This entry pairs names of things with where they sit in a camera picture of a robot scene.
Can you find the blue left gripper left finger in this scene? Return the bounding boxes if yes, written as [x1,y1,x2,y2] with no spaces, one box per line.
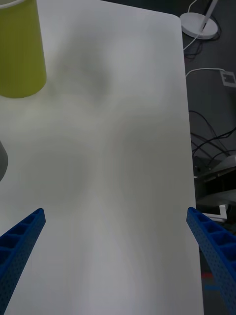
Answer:
[0,208,46,315]

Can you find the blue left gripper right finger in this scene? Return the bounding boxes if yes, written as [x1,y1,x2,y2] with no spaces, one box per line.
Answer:
[186,206,236,315]

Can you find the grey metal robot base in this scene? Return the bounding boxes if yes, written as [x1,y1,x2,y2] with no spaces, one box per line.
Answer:
[193,155,236,223]

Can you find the grey plastic bin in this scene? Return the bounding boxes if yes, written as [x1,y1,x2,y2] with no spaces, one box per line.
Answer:
[0,140,9,182]

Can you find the white floor marker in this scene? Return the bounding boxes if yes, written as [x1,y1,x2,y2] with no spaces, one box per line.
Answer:
[220,70,236,88]

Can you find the yellow-green plastic bin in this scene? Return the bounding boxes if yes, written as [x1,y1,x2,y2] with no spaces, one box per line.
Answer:
[0,0,47,99]

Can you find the white lamp stand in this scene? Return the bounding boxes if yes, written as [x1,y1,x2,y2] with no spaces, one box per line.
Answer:
[179,0,219,40]

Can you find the black cable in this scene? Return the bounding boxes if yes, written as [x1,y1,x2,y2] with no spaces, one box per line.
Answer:
[189,110,236,170]

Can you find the white cable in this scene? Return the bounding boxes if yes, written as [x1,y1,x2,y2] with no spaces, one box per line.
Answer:
[185,67,226,77]

